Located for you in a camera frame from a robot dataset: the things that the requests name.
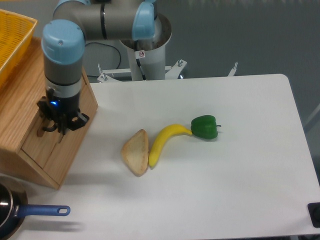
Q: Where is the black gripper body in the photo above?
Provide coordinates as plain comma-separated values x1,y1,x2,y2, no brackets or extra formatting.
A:
45,89,80,125

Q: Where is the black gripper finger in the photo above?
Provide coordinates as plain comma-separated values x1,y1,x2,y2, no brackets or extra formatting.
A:
62,108,90,135
37,97,64,135

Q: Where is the wooden top drawer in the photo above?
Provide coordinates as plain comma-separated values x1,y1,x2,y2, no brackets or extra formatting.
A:
21,70,98,182

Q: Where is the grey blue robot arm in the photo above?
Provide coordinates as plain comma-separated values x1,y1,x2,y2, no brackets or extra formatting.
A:
37,0,157,135

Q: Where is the wooden drawer cabinet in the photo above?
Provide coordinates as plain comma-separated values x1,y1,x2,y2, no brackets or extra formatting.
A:
0,37,90,190

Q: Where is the bread slice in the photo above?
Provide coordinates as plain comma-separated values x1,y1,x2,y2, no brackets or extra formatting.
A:
121,129,149,177

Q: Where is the yellow plastic basket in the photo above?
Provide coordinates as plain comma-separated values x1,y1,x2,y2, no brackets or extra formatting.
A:
0,9,38,86

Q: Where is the yellow banana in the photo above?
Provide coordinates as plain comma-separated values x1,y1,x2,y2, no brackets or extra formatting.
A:
148,124,192,168

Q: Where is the green bell pepper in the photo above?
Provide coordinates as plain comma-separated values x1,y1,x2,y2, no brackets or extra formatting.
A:
191,115,219,140

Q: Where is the black corner clamp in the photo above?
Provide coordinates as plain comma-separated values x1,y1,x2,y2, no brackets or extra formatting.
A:
307,202,320,228

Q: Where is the black cable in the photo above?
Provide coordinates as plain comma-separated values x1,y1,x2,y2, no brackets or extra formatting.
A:
84,41,122,70

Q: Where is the blue handled frying pan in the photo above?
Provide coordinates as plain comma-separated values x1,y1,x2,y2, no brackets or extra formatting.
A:
0,184,71,240

